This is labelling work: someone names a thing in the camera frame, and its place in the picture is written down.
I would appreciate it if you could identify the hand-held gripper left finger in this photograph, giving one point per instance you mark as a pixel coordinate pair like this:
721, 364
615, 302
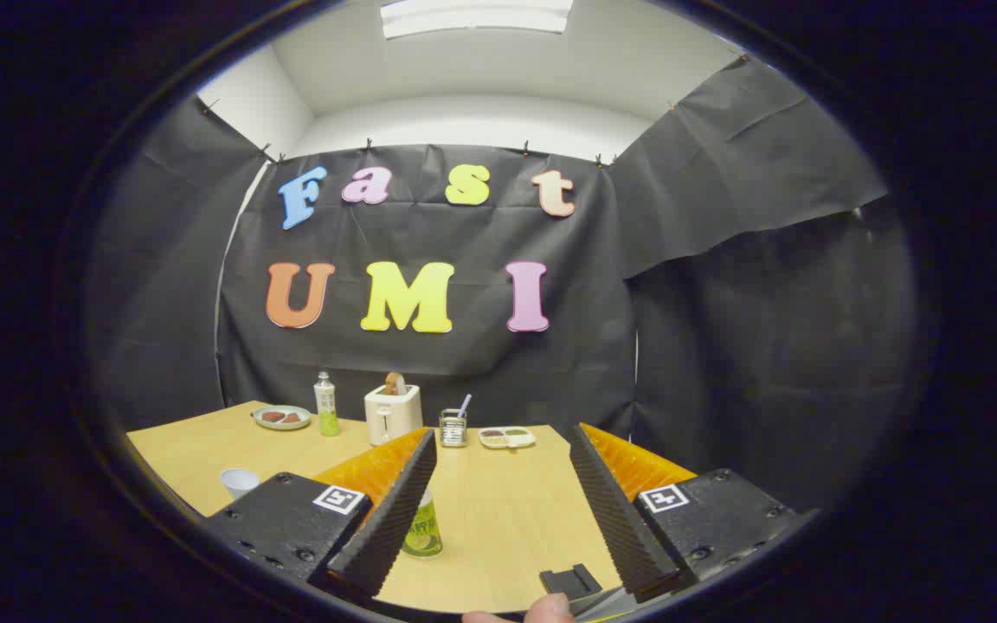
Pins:
395, 519

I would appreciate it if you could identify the pale striped straw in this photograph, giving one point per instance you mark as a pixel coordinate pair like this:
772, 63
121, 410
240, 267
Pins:
464, 405

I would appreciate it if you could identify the slim white green bottle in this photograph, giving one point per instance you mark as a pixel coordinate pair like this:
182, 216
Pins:
326, 415

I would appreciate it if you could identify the pale green plate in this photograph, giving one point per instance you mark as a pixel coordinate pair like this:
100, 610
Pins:
289, 427

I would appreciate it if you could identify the wooden table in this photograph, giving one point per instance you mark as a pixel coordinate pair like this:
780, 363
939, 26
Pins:
507, 519

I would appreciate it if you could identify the cream toaster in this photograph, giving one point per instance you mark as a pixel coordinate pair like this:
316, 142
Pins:
390, 417

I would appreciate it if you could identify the small black bracket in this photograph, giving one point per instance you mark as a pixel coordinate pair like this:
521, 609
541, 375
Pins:
563, 581

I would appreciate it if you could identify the ceiling light panel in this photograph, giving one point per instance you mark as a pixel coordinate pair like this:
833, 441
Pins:
472, 17

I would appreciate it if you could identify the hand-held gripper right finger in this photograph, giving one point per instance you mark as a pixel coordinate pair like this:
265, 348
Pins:
615, 519

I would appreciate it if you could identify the green label juice bottle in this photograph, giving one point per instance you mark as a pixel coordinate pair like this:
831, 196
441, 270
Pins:
425, 532

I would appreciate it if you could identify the white divided dish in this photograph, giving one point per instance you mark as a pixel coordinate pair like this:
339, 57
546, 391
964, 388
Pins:
507, 438

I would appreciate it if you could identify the bread slice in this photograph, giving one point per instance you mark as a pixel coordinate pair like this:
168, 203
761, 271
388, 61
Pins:
395, 383

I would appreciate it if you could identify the white cup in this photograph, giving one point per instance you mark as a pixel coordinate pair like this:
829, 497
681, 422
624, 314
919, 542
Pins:
239, 483

